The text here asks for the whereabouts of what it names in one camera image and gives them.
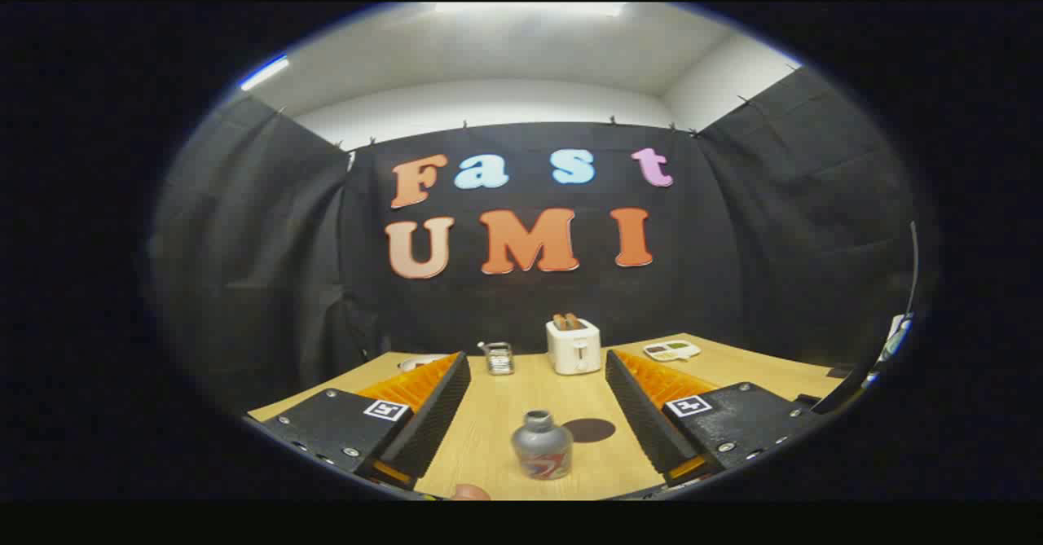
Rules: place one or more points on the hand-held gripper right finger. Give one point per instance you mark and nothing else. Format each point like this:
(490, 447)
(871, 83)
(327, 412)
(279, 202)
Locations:
(644, 423)

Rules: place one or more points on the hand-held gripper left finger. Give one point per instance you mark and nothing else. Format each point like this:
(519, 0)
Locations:
(432, 423)

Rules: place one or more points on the dark brown round coaster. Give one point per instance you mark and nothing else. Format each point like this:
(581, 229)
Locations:
(590, 430)

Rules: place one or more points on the silver juice bottle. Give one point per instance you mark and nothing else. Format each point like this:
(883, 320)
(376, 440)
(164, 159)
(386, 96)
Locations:
(541, 447)

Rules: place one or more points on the white plate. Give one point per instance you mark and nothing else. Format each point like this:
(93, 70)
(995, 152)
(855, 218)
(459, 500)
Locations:
(420, 361)

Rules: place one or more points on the wooden table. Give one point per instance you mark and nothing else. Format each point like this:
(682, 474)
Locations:
(497, 415)

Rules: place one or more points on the white compartment tray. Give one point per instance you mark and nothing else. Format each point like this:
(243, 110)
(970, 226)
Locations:
(671, 350)

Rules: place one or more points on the white toaster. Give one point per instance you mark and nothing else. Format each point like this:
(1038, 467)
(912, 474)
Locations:
(574, 351)

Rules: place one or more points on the small black block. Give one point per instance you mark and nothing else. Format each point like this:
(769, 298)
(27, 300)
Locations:
(839, 371)

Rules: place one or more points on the white and blue device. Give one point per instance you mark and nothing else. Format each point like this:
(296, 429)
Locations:
(896, 337)

